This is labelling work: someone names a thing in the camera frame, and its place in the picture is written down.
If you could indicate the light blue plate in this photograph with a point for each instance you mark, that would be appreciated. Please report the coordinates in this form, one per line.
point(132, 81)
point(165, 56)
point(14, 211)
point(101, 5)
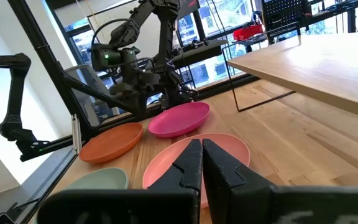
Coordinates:
point(179, 119)

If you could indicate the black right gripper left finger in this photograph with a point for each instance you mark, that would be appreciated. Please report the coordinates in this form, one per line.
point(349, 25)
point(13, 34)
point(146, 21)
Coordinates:
point(188, 168)

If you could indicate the sage green plate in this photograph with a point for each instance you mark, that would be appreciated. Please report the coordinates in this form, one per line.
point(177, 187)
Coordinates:
point(102, 180)

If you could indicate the grey office chair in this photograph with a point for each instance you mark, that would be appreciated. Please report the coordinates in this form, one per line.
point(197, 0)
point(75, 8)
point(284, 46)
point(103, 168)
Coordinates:
point(85, 90)

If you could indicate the light pink plate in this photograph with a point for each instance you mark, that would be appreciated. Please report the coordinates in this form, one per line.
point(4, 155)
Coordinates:
point(228, 146)

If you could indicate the silver aluminium bracket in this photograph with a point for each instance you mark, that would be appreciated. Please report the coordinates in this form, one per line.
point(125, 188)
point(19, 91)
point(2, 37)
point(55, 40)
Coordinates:
point(76, 133)

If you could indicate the red storage bin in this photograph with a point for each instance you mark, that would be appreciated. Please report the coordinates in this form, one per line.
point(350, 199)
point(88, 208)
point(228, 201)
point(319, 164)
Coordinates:
point(248, 32)

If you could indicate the orange plate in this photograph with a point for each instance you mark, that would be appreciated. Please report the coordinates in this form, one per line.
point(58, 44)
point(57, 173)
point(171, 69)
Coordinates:
point(110, 143)

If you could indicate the black background table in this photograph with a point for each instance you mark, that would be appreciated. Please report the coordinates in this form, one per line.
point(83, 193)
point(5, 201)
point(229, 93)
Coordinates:
point(197, 53)

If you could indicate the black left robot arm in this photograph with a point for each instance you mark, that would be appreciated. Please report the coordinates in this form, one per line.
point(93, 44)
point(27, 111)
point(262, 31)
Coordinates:
point(166, 37)

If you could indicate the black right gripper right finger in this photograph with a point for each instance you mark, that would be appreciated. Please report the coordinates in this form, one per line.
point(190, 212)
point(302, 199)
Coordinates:
point(228, 193)

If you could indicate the black pegboard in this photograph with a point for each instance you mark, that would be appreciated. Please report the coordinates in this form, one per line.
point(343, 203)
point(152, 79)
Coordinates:
point(284, 14)

